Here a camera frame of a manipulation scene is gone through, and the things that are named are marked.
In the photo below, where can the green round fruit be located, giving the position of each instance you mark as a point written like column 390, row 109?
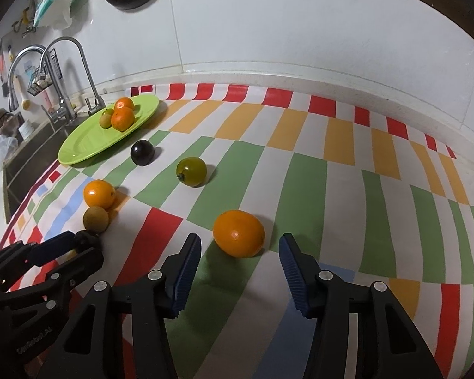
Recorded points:
column 105, row 121
column 191, row 171

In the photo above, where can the striped colourful tablecloth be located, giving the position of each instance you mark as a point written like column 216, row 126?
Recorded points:
column 300, row 189

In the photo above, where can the large chrome pull-down faucet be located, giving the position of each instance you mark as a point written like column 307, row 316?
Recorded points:
column 12, row 87

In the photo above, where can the slender chrome faucet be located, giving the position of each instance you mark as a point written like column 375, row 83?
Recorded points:
column 88, row 75

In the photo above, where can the green plate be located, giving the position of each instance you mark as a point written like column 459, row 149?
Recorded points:
column 87, row 146

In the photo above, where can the yellow wall hook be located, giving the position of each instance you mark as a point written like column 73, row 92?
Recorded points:
column 25, row 17

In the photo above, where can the orange mandarin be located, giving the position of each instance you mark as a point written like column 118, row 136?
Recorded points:
column 99, row 193
column 124, row 104
column 239, row 233
column 122, row 119

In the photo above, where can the stainless steel sink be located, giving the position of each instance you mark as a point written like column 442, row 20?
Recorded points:
column 31, row 166

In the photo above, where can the clear plastic bag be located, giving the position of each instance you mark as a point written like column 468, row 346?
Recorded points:
column 0, row 158

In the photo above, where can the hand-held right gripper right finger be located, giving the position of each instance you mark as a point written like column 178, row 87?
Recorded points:
column 292, row 280

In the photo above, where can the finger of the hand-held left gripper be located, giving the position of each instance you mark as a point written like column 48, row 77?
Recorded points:
column 57, row 244
column 81, row 262

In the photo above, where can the dark purple plum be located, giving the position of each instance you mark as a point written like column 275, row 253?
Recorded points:
column 142, row 152
column 86, row 239

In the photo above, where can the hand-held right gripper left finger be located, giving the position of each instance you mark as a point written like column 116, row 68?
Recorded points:
column 183, row 282

